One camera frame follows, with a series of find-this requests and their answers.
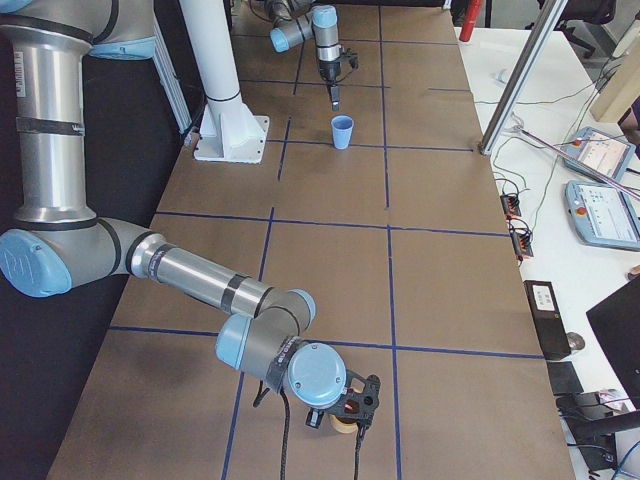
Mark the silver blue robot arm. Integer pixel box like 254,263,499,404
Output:
1,1,380,433
264,1,359,111

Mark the near teach pendant tablet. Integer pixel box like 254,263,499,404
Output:
564,180,639,251

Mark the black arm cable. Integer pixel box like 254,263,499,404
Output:
252,382,371,480

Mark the aluminium frame post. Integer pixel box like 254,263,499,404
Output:
479,0,568,155

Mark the grabber reaching tool stick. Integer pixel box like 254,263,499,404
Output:
518,127,639,200

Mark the black monitor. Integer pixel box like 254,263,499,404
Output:
586,278,640,408

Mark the brown wooden chopstick holder cup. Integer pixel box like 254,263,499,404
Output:
330,415,359,435

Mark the black power adapter box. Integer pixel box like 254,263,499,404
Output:
523,280,571,361

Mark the far teach pendant tablet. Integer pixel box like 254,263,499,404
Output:
560,127,636,181

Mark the red fire extinguisher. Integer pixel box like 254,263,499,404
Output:
459,0,484,42

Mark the blue ribbed plastic cup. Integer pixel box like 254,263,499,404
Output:
331,115,354,150

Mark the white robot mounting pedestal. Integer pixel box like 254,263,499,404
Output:
180,0,269,164

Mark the orange black relay board near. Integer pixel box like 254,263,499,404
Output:
508,219,534,261

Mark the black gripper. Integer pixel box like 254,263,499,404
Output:
305,370,381,430
318,45,359,110

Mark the orange black relay board far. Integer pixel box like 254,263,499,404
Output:
500,193,521,219

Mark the orange black relay board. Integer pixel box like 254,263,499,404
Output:
508,219,534,261
500,193,521,219

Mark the teach pendant tablet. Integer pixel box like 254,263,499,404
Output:
560,127,636,181
564,180,639,251

